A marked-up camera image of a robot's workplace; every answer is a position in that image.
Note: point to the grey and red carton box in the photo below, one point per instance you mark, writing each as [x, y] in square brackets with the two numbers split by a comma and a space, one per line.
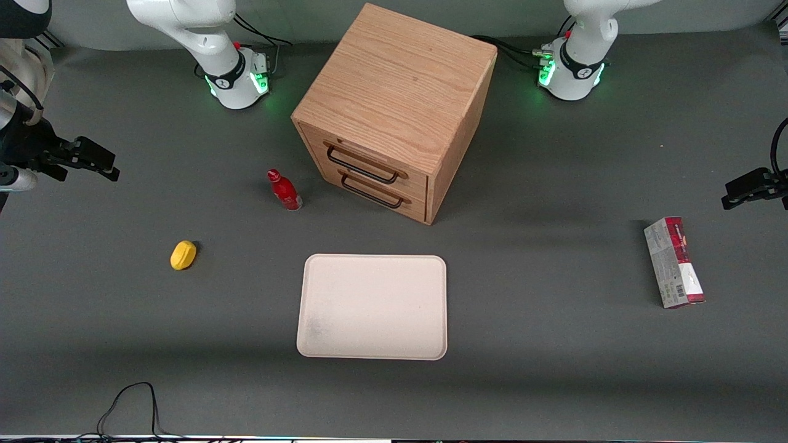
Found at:
[674, 264]

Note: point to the wooden drawer cabinet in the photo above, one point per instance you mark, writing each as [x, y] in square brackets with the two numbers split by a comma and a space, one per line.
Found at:
[394, 86]

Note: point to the yellow lemon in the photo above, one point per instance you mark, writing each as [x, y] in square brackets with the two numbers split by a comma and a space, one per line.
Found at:
[183, 255]

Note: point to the aluminium rail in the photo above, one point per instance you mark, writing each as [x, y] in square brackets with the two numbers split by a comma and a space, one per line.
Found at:
[50, 40]

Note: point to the wooden drawer front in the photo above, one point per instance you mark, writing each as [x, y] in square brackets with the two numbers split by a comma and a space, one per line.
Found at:
[375, 161]
[406, 206]

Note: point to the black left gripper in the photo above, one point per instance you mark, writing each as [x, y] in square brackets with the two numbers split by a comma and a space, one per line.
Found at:
[777, 184]

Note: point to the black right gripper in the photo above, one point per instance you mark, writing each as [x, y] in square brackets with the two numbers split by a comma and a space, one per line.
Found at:
[26, 146]

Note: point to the red coke bottle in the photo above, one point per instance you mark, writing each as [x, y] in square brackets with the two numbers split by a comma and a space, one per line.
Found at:
[285, 191]

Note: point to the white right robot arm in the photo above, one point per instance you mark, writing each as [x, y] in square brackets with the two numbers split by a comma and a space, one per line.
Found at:
[184, 21]

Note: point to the beige rectangular tray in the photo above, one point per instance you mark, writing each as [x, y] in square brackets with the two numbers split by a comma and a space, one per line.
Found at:
[372, 307]

